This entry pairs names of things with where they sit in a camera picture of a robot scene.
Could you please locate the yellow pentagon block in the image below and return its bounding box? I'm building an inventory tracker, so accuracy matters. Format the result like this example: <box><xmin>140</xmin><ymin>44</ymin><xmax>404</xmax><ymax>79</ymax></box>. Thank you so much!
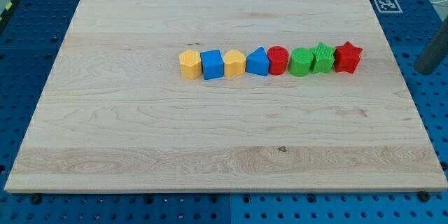
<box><xmin>179</xmin><ymin>50</ymin><xmax>202</xmax><ymax>79</ymax></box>

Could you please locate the red cylinder block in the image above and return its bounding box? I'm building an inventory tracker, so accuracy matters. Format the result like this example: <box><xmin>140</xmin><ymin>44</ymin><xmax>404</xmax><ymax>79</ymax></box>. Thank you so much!
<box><xmin>267</xmin><ymin>46</ymin><xmax>289</xmax><ymax>75</ymax></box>

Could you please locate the green cylinder block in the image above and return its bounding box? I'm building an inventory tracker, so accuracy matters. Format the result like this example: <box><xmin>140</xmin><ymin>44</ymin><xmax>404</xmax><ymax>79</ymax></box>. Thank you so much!
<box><xmin>288</xmin><ymin>48</ymin><xmax>314</xmax><ymax>77</ymax></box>

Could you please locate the white fiducial marker tag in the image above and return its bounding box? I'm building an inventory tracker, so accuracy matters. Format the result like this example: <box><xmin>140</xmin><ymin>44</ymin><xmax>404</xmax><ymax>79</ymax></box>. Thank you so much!
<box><xmin>373</xmin><ymin>0</ymin><xmax>403</xmax><ymax>13</ymax></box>

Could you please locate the red star block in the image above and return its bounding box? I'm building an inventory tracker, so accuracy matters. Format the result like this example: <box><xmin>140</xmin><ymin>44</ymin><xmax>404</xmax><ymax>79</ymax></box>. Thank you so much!
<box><xmin>334</xmin><ymin>41</ymin><xmax>363</xmax><ymax>74</ymax></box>

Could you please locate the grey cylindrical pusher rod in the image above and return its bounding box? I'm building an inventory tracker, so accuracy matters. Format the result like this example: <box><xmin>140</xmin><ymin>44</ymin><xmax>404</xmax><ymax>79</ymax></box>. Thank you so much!
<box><xmin>414</xmin><ymin>17</ymin><xmax>447</xmax><ymax>75</ymax></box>

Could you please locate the blue triangle block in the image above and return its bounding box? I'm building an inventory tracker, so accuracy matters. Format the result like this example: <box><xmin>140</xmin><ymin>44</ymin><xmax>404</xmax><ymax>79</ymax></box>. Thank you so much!
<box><xmin>246</xmin><ymin>47</ymin><xmax>270</xmax><ymax>76</ymax></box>

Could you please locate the yellow black hazard tape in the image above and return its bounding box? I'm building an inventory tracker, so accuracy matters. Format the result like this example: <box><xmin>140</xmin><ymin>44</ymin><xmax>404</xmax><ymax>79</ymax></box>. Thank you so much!
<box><xmin>1</xmin><ymin>0</ymin><xmax>22</xmax><ymax>23</ymax></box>

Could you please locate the yellow heart block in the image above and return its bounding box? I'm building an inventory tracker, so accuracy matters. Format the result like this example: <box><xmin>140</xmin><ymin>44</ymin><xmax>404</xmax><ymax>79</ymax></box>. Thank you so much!
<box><xmin>223</xmin><ymin>50</ymin><xmax>246</xmax><ymax>77</ymax></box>

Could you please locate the wooden board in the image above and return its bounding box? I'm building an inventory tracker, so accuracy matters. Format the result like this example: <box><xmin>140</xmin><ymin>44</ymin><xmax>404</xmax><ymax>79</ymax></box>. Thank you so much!
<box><xmin>5</xmin><ymin>0</ymin><xmax>447</xmax><ymax>194</ymax></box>

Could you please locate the blue cube block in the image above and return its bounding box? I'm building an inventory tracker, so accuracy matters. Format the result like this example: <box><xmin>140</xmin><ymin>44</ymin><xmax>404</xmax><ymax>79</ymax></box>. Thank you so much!
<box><xmin>200</xmin><ymin>50</ymin><xmax>224</xmax><ymax>80</ymax></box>

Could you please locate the green star block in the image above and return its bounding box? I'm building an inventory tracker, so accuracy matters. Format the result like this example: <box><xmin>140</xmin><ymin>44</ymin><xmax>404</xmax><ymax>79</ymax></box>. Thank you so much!
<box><xmin>310</xmin><ymin>42</ymin><xmax>335</xmax><ymax>74</ymax></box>

